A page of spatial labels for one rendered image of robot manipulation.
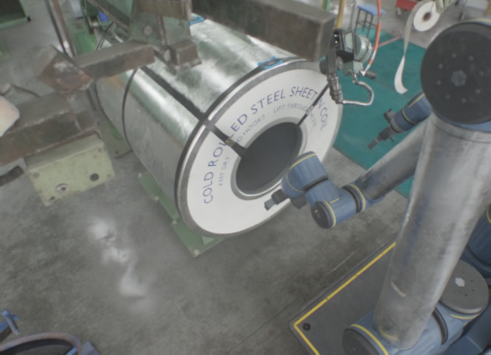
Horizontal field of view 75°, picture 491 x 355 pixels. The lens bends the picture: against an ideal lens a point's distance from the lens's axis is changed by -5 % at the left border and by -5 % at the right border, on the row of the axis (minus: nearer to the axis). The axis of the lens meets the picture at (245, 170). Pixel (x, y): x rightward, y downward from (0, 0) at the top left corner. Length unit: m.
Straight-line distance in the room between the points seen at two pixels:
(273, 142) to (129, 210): 1.29
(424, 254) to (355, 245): 1.84
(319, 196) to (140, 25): 0.74
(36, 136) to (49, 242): 2.07
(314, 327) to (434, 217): 1.28
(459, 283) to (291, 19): 0.98
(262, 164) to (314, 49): 1.75
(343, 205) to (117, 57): 0.81
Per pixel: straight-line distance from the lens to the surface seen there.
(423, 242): 0.76
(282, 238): 2.53
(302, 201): 1.35
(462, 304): 1.22
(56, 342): 1.58
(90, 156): 0.88
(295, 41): 0.55
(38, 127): 0.84
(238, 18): 0.60
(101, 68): 0.85
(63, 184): 0.90
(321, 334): 1.88
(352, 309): 1.96
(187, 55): 0.88
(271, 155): 2.24
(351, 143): 3.39
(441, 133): 0.62
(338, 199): 1.16
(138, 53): 0.87
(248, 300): 2.28
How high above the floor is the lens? 2.10
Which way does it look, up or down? 45 degrees down
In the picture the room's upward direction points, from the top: straight up
